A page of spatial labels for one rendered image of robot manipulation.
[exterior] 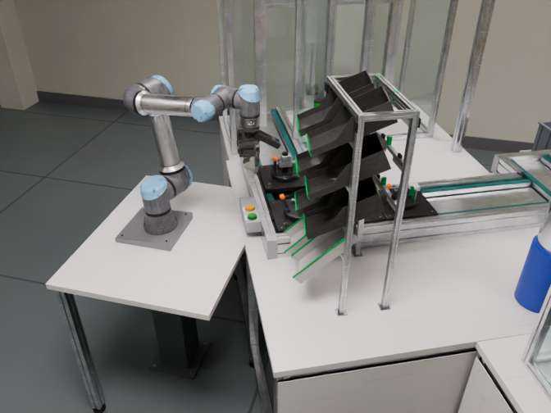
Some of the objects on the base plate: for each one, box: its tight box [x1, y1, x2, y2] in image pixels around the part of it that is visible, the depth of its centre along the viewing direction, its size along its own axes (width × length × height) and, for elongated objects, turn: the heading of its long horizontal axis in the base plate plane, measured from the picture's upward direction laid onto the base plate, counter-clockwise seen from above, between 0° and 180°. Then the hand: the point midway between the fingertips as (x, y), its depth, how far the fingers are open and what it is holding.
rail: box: [240, 152, 278, 260], centre depth 253 cm, size 6×89×11 cm, turn 11°
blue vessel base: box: [514, 234, 551, 313], centre depth 191 cm, size 16×16×27 cm
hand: (257, 170), depth 208 cm, fingers closed
